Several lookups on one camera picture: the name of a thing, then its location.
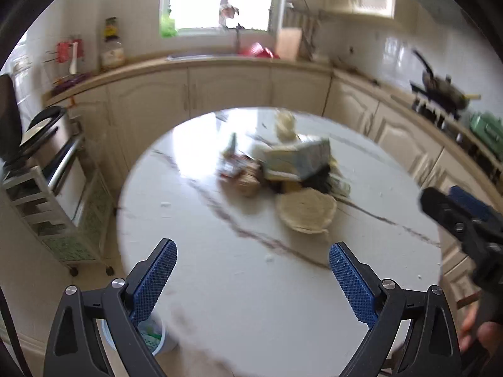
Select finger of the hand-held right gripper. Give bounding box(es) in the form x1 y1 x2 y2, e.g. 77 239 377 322
448 186 496 224
420 186 474 244

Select red hanging utensil holder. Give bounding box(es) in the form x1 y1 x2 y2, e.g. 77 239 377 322
55 39 85 64

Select black gas stove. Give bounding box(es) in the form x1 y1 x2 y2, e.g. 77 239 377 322
410 82 462 124

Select metal dish rack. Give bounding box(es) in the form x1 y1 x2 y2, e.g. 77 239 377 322
283 0 329 63

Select red plastic basin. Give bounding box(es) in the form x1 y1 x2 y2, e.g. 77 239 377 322
239 42 280 59

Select white rolling storage cart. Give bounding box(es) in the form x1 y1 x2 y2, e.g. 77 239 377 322
0 126 115 277

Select black frying pan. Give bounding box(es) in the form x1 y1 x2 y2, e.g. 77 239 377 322
412 49 482 111

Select person's right hand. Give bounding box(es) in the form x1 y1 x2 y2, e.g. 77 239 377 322
459 309 503 358

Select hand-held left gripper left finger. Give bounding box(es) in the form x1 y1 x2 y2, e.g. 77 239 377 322
44 238 178 377

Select sink faucet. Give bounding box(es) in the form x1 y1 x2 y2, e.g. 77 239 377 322
232 24 245 56

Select black rice cooker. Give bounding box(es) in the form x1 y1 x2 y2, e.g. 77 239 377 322
0 74 77 171

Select wooden cutting board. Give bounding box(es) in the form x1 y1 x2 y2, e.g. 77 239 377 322
276 27 302 59

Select round marble table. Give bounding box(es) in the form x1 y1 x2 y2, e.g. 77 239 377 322
116 106 443 377

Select light blue plastic bin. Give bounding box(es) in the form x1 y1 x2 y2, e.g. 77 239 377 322
101 314 178 357

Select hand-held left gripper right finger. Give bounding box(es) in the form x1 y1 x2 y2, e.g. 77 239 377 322
329 242 463 377

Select cream kitchen base cabinets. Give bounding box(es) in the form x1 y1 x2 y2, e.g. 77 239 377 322
43 56 503 295

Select glass jar with yellow lid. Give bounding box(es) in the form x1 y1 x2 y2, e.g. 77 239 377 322
101 17 126 68

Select snack wrappers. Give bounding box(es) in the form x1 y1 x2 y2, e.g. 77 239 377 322
219 152 263 198

